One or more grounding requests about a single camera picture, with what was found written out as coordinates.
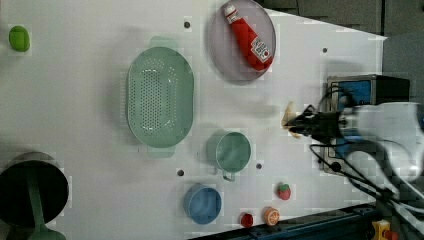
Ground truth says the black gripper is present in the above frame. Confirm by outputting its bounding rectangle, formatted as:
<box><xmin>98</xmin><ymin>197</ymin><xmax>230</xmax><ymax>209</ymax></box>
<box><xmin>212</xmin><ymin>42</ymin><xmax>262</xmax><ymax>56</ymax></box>
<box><xmin>288</xmin><ymin>105</ymin><xmax>341</xmax><ymax>144</ymax></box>

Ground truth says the peeled toy banana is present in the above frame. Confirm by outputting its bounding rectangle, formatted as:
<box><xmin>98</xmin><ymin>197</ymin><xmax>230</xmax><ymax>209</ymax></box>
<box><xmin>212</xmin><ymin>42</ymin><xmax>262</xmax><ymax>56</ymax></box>
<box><xmin>281</xmin><ymin>101</ymin><xmax>301</xmax><ymax>139</ymax></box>

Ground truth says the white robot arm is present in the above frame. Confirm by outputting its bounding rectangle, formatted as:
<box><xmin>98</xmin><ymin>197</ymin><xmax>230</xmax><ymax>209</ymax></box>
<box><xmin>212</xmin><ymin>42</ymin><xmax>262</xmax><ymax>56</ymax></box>
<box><xmin>281</xmin><ymin>102</ymin><xmax>423</xmax><ymax>212</ymax></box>

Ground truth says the black toaster oven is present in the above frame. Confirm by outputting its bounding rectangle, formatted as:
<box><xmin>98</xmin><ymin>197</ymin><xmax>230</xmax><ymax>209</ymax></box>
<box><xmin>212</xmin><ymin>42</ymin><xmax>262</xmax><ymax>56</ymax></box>
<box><xmin>325</xmin><ymin>75</ymin><xmax>417</xmax><ymax>176</ymax></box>

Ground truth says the red toy strawberry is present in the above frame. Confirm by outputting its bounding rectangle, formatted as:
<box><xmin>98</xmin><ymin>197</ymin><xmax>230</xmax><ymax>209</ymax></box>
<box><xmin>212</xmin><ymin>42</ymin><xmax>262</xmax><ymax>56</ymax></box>
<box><xmin>276</xmin><ymin>183</ymin><xmax>291</xmax><ymax>201</ymax></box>

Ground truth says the red ketchup bottle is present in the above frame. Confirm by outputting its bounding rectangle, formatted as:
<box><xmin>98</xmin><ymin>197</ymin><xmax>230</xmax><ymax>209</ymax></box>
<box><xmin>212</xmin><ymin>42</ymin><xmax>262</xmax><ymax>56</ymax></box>
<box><xmin>223</xmin><ymin>5</ymin><xmax>273</xmax><ymax>72</ymax></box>

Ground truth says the orange slice toy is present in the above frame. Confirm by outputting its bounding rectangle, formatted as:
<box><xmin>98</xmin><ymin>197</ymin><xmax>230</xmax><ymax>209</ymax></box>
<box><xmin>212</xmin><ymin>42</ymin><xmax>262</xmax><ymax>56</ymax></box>
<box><xmin>263</xmin><ymin>207</ymin><xmax>280</xmax><ymax>226</ymax></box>

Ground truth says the grey round plate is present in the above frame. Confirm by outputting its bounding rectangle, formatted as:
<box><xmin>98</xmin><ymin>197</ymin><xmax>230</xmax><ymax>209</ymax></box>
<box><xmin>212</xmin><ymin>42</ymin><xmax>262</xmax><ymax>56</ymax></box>
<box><xmin>207</xmin><ymin>0</ymin><xmax>276</xmax><ymax>81</ymax></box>

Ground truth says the small red toy piece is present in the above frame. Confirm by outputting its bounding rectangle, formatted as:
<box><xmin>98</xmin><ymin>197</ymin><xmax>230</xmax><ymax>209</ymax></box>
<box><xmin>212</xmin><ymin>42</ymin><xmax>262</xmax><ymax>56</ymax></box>
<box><xmin>240</xmin><ymin>213</ymin><xmax>254</xmax><ymax>228</ymax></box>

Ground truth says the blue cup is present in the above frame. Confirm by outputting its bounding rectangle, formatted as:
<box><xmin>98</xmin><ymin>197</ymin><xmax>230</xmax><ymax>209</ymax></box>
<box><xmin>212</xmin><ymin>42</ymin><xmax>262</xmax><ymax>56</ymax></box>
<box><xmin>183</xmin><ymin>183</ymin><xmax>222</xmax><ymax>225</ymax></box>

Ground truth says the green oval colander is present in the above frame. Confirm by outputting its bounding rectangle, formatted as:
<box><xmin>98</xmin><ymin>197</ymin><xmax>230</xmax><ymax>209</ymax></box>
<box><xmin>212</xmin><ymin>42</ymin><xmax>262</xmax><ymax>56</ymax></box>
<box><xmin>126</xmin><ymin>36</ymin><xmax>194</xmax><ymax>158</ymax></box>

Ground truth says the black round pot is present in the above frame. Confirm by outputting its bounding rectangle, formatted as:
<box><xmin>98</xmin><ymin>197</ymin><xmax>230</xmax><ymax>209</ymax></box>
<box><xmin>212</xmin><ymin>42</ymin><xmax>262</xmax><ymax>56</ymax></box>
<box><xmin>0</xmin><ymin>152</ymin><xmax>70</xmax><ymax>228</ymax></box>

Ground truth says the green ladle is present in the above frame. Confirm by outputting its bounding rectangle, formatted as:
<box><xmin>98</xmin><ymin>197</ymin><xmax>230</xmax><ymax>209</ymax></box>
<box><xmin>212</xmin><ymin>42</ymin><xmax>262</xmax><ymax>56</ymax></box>
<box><xmin>26</xmin><ymin>168</ymin><xmax>66</xmax><ymax>240</ymax></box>

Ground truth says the green toy lime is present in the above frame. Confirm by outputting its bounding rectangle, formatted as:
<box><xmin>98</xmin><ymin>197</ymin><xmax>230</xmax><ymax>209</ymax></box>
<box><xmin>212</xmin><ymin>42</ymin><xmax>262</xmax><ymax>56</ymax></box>
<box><xmin>9</xmin><ymin>26</ymin><xmax>30</xmax><ymax>52</ymax></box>

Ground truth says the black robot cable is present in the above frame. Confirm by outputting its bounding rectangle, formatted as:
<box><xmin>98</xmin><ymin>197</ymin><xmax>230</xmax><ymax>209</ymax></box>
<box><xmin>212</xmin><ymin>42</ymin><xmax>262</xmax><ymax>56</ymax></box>
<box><xmin>309</xmin><ymin>84</ymin><xmax>424</xmax><ymax>228</ymax></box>

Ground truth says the green cup with handle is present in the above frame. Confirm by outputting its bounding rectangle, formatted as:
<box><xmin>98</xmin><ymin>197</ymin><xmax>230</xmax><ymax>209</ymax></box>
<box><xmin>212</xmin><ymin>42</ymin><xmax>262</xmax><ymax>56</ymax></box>
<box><xmin>206</xmin><ymin>130</ymin><xmax>252</xmax><ymax>182</ymax></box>

